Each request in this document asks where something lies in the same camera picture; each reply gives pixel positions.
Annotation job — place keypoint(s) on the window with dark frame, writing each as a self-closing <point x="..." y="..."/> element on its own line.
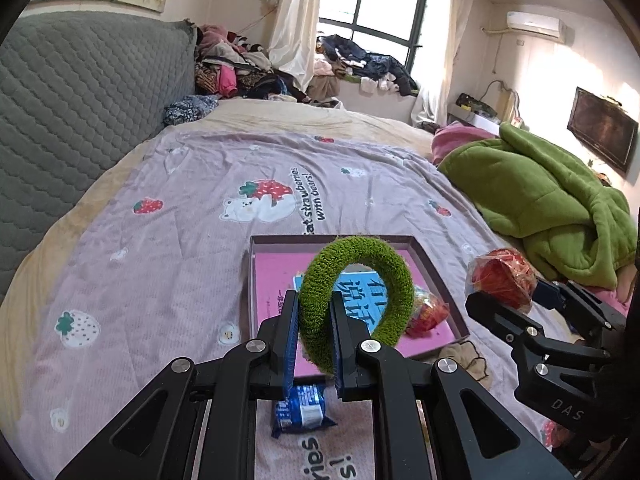
<point x="391" y="27"/>

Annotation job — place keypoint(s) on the grey quilted headboard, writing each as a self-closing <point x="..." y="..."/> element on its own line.
<point x="79" y="91"/>

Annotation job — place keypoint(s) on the blue snack packet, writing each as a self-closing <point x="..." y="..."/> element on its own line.
<point x="303" y="410"/>

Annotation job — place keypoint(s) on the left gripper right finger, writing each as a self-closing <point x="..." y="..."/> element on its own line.
<point x="431" y="421"/>

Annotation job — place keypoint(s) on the red white candy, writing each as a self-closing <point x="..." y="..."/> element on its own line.
<point x="504" y="274"/>

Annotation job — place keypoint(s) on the wall mounted television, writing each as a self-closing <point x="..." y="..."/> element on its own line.
<point x="604" y="127"/>

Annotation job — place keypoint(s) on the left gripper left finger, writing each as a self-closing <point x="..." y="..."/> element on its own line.
<point x="197" y="420"/>

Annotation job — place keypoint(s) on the pile of clothes by headboard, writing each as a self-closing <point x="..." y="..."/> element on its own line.
<point x="228" y="66"/>

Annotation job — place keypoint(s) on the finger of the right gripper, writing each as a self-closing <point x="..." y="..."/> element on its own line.
<point x="515" y="328"/>
<point x="587" y="315"/>

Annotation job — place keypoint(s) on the clothes pile on windowsill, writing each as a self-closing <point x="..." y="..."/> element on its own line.
<point x="342" y="58"/>

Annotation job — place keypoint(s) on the white curtain right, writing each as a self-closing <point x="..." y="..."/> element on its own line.
<point x="443" y="27"/>

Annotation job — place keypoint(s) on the white curtain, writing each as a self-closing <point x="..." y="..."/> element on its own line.
<point x="443" y="27"/>
<point x="292" y="44"/>

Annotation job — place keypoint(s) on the green fleece blanket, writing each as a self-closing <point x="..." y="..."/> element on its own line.
<point x="569" y="223"/>

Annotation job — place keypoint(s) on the pink pillow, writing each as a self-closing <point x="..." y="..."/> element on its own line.
<point x="447" y="139"/>

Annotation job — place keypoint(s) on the white air conditioner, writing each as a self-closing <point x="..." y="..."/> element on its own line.
<point x="536" y="24"/>

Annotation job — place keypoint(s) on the blue patterned cloth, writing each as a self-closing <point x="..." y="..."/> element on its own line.
<point x="189" y="109"/>

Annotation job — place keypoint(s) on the shallow grey cardboard box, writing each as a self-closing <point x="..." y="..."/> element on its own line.
<point x="289" y="242"/>

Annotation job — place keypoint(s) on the purple strawberry print sheet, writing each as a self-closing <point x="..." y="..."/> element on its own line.
<point x="162" y="274"/>

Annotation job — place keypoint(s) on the red surprise egg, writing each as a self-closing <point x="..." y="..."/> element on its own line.
<point x="428" y="311"/>

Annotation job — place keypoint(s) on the white curtain left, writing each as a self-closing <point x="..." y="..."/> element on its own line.
<point x="292" y="44"/>

